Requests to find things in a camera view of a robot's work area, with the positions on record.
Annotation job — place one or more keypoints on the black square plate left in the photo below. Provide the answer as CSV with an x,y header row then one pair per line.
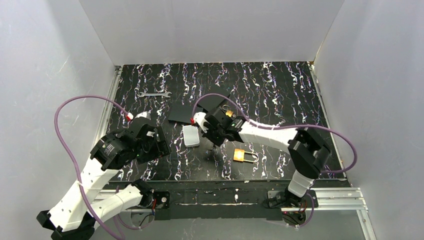
x,y
180,113

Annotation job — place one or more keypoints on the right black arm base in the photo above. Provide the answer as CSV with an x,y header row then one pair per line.
x,y
296,211

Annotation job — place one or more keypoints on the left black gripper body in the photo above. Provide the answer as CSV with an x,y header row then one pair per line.
x,y
161,145

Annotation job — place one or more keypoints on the silver open-end wrench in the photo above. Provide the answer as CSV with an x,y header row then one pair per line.
x,y
166,94

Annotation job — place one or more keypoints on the aluminium frame rail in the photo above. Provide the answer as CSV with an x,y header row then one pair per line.
x,y
327,198

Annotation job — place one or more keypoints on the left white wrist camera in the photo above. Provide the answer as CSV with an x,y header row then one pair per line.
x,y
143,117

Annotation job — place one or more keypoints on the black square plate right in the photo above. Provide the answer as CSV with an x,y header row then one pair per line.
x,y
210,102

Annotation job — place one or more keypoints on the black square plate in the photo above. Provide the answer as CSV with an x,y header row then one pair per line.
x,y
210,102
180,113

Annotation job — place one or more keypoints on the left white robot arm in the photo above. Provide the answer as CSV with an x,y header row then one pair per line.
x,y
76,216

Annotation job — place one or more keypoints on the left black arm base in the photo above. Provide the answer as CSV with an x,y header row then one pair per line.
x,y
145,213

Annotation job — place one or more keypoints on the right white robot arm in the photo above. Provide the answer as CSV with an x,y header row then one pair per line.
x,y
309,152

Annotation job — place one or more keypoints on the large brass padlock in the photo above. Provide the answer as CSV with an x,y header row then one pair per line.
x,y
242,156

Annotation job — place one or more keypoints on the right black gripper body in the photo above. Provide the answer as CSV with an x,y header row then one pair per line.
x,y
211,133

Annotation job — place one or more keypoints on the small brass padlock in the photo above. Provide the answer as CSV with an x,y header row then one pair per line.
x,y
228,111

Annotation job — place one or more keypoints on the white rectangular box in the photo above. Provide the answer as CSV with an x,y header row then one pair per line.
x,y
190,136

